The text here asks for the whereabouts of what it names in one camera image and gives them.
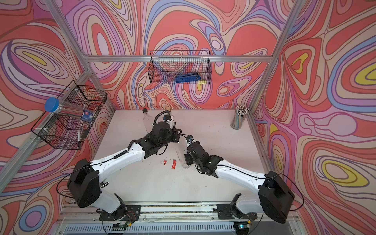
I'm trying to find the clear bottle with black cap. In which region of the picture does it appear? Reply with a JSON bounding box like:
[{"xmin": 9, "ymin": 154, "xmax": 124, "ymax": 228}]
[{"xmin": 142, "ymin": 108, "xmax": 154, "ymax": 133}]

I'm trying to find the clear bottle blue label cork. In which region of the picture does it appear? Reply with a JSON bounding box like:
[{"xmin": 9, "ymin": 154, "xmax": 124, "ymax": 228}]
[{"xmin": 175, "ymin": 136, "xmax": 190, "ymax": 169}]

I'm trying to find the clear bottle red label cork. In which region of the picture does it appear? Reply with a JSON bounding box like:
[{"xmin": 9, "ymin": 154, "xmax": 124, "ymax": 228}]
[{"xmin": 166, "ymin": 107, "xmax": 175, "ymax": 121}]

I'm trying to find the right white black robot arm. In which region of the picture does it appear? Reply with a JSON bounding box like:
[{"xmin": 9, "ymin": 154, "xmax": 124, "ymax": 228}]
[{"xmin": 185, "ymin": 142, "xmax": 295, "ymax": 224}]

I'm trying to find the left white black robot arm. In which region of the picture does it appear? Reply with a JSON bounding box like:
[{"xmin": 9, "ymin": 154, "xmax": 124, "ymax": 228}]
[{"xmin": 67, "ymin": 121, "xmax": 182, "ymax": 214}]

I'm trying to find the metal cup with pencils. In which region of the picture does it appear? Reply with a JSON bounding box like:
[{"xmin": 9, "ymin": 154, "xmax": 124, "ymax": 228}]
[{"xmin": 231, "ymin": 105, "xmax": 249, "ymax": 130}]

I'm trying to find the blue tool in basket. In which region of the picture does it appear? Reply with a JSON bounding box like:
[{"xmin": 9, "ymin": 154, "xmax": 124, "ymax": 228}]
[{"xmin": 175, "ymin": 72, "xmax": 201, "ymax": 83}]

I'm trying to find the silver binder clip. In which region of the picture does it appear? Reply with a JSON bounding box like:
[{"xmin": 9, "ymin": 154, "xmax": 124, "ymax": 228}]
[{"xmin": 100, "ymin": 182, "xmax": 109, "ymax": 188}]

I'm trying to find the black marker in basket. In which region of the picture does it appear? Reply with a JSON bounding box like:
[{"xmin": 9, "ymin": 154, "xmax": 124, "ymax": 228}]
[{"xmin": 77, "ymin": 131, "xmax": 81, "ymax": 148}]

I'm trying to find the clear tube with blue cap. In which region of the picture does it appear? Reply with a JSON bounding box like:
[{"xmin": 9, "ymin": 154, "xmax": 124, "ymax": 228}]
[{"xmin": 44, "ymin": 97, "xmax": 94, "ymax": 122}]

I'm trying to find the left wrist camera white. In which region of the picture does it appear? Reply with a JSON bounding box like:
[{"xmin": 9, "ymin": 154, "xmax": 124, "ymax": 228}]
[{"xmin": 163, "ymin": 114, "xmax": 171, "ymax": 122}]

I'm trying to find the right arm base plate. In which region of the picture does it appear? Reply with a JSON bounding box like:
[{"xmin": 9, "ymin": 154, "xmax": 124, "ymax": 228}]
[{"xmin": 213, "ymin": 204, "xmax": 258, "ymax": 221}]

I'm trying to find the black wire basket back wall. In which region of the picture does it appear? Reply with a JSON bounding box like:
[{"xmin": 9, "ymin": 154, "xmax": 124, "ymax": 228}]
[{"xmin": 148, "ymin": 50, "xmax": 212, "ymax": 85}]

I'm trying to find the black wire basket wall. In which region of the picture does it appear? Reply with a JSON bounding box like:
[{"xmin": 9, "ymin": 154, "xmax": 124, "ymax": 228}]
[
  {"xmin": 148, "ymin": 50, "xmax": 212, "ymax": 85},
  {"xmin": 31, "ymin": 81, "xmax": 107, "ymax": 150}
]

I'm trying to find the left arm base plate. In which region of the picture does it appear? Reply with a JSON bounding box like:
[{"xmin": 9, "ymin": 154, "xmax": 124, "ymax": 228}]
[{"xmin": 99, "ymin": 205, "xmax": 141, "ymax": 222}]

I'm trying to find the black wire basket left wall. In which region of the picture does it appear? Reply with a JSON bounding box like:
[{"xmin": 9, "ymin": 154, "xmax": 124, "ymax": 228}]
[{"xmin": 31, "ymin": 81, "xmax": 107, "ymax": 150}]

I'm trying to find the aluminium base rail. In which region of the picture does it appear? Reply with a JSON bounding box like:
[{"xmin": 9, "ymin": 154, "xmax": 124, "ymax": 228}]
[{"xmin": 58, "ymin": 201, "xmax": 297, "ymax": 224}]

